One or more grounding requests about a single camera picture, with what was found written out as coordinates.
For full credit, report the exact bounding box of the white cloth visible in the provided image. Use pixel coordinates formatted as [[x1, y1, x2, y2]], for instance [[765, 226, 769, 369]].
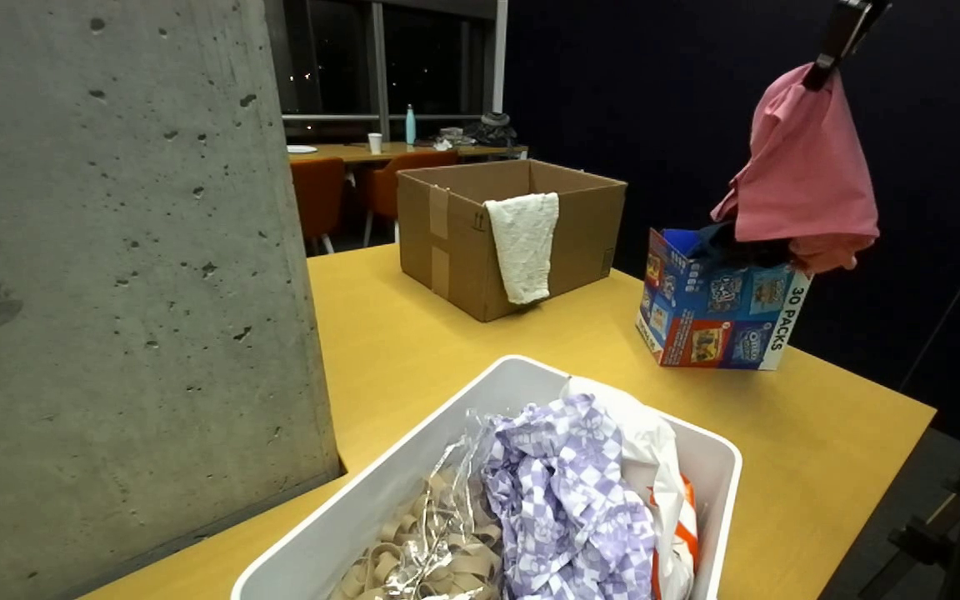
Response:
[[562, 376, 702, 600]]

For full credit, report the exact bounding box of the white window frame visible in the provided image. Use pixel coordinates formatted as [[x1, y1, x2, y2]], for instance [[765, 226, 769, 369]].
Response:
[[267, 0, 513, 125]]

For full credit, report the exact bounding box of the purple checkered cloth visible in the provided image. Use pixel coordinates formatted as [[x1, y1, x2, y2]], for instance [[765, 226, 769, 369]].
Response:
[[478, 394, 661, 600]]

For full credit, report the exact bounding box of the orange fabric item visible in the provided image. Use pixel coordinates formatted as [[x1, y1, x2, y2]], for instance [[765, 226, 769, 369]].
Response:
[[643, 475, 708, 600]]

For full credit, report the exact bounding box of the orange chair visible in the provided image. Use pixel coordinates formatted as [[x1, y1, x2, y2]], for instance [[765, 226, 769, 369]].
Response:
[[292, 156, 352, 257], [362, 151, 459, 247]]

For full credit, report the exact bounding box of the concrete pillar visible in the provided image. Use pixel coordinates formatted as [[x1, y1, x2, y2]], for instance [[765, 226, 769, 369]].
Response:
[[0, 0, 346, 600]]

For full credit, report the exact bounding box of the pink cloth garment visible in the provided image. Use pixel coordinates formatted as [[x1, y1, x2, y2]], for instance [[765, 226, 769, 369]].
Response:
[[711, 58, 884, 276]]

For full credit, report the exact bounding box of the grey bag pile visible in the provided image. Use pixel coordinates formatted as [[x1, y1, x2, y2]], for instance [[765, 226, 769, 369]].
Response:
[[433, 111, 524, 151]]

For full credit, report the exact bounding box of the blue printed cardboard box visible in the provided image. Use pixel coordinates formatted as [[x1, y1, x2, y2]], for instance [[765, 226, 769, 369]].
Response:
[[634, 224, 816, 373]]

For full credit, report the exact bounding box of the white plastic washing basket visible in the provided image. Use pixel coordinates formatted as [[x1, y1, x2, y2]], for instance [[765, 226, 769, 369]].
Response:
[[227, 352, 748, 600]]

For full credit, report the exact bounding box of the long wooden desk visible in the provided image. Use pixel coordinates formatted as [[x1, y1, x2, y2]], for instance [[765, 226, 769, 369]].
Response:
[[283, 139, 529, 169]]

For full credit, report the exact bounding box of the crumpled tan plastic bag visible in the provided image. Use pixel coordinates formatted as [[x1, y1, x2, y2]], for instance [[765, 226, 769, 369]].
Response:
[[327, 436, 507, 600]]

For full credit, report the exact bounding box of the white towel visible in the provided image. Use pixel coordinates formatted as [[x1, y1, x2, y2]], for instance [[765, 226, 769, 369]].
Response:
[[483, 189, 564, 311]]

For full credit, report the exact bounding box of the brown cardboard box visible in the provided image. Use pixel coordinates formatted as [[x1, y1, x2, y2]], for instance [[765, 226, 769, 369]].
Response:
[[394, 156, 632, 326]]

